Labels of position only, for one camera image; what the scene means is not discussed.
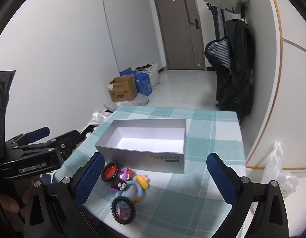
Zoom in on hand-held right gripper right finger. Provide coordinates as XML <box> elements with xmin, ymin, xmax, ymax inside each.
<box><xmin>206</xmin><ymin>152</ymin><xmax>296</xmax><ymax>238</ymax></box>

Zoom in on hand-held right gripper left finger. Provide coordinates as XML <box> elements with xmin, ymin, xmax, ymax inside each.
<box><xmin>19</xmin><ymin>152</ymin><xmax>105</xmax><ymax>238</ymax></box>

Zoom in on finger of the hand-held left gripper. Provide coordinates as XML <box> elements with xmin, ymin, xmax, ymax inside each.
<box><xmin>48</xmin><ymin>130</ymin><xmax>80</xmax><ymax>159</ymax></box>
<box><xmin>7</xmin><ymin>127</ymin><xmax>51</xmax><ymax>149</ymax></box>

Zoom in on black spiral hair tie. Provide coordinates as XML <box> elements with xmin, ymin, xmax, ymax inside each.
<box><xmin>101</xmin><ymin>161</ymin><xmax>122</xmax><ymax>182</ymax></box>

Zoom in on red round badge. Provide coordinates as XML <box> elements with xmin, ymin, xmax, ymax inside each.
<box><xmin>105</xmin><ymin>165</ymin><xmax>118</xmax><ymax>179</ymax></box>

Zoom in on purple hair ring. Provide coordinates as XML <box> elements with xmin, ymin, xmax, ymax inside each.
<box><xmin>109</xmin><ymin>167</ymin><xmax>135</xmax><ymax>192</ymax></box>

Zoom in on black spiral tie red charm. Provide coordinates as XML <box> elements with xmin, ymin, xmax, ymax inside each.
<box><xmin>111</xmin><ymin>196</ymin><xmax>136</xmax><ymax>225</ymax></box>

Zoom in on grey cardboard box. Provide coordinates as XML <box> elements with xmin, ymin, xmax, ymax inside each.
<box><xmin>95</xmin><ymin>119</ymin><xmax>187</xmax><ymax>174</ymax></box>

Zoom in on person's left hand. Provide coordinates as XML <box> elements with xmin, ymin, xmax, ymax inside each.
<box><xmin>0</xmin><ymin>180</ymin><xmax>36</xmax><ymax>214</ymax></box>

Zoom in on black cartoon charm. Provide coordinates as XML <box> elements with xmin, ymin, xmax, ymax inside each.
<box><xmin>113</xmin><ymin>180</ymin><xmax>127</xmax><ymax>191</ymax></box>

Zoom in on teal checkered tablecloth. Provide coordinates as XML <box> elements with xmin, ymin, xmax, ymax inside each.
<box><xmin>55</xmin><ymin>105</ymin><xmax>247</xmax><ymax>238</ymax></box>

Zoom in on clear plastic bag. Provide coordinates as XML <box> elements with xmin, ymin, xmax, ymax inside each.
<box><xmin>90</xmin><ymin>111</ymin><xmax>111</xmax><ymax>129</ymax></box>
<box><xmin>103</xmin><ymin>95</ymin><xmax>150</xmax><ymax>112</ymax></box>

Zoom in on yellow donut charm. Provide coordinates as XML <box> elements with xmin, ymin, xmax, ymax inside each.
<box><xmin>134</xmin><ymin>175</ymin><xmax>150</xmax><ymax>189</ymax></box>

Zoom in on white plastic bag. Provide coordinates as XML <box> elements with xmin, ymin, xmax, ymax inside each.
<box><xmin>262</xmin><ymin>141</ymin><xmax>299</xmax><ymax>199</ymax></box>

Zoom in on brown cardboard box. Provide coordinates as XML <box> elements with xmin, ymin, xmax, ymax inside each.
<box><xmin>108</xmin><ymin>76</ymin><xmax>138</xmax><ymax>102</ymax></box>

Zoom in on blue carton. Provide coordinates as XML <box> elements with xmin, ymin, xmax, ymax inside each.
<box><xmin>135</xmin><ymin>72</ymin><xmax>153</xmax><ymax>96</ymax></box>
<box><xmin>119</xmin><ymin>70</ymin><xmax>137</xmax><ymax>80</ymax></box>

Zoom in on black jacket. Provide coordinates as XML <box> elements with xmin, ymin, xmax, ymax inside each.
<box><xmin>215</xmin><ymin>19</ymin><xmax>256</xmax><ymax>116</ymax></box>

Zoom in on white sack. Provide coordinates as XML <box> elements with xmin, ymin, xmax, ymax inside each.
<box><xmin>136</xmin><ymin>63</ymin><xmax>159</xmax><ymax>90</ymax></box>

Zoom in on striped lined dark garment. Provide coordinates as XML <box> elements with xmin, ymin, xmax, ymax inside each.
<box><xmin>204</xmin><ymin>37</ymin><xmax>234</xmax><ymax>70</ymax></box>

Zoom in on black coat rack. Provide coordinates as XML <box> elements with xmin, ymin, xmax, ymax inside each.
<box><xmin>210</xmin><ymin>4</ymin><xmax>228</xmax><ymax>55</ymax></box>

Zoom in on grey-brown door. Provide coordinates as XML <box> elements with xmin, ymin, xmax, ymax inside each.
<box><xmin>152</xmin><ymin>0</ymin><xmax>205</xmax><ymax>70</ymax></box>

